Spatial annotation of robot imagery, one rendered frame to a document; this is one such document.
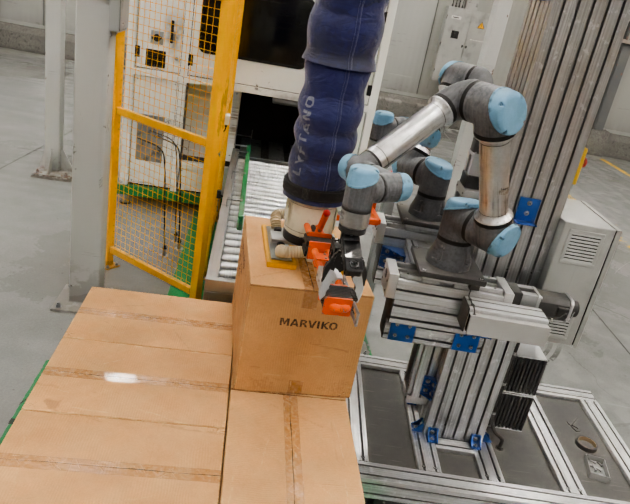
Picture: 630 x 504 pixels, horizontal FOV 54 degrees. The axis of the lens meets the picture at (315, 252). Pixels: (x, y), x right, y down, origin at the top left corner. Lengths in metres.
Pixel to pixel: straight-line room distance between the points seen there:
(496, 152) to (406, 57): 9.59
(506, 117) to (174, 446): 1.29
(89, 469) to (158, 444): 0.20
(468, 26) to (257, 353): 9.61
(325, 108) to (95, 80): 1.54
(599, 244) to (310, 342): 1.06
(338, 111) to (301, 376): 0.87
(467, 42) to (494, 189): 9.42
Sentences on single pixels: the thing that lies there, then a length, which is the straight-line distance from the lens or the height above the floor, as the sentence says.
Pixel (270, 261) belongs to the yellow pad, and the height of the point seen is 0.96.
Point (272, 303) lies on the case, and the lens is 1.94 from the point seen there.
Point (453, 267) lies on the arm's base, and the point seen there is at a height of 1.06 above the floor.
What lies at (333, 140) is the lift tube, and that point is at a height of 1.38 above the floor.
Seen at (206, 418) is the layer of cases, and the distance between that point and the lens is 1.99.
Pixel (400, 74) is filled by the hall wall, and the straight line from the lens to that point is 11.38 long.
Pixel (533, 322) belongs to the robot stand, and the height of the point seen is 0.95.
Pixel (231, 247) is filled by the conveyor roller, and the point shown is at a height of 0.55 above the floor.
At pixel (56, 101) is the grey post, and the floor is 0.63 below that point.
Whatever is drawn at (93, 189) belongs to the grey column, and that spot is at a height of 0.68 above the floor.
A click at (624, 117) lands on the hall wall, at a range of 12.59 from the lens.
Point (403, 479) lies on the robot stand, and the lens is 2.43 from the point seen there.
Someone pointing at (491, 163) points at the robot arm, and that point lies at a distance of 1.82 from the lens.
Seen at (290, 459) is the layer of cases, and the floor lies 0.54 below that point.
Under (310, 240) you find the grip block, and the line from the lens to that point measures 1.91.
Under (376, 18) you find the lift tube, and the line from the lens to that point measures 1.96.
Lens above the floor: 1.79
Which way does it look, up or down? 22 degrees down
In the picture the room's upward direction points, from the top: 11 degrees clockwise
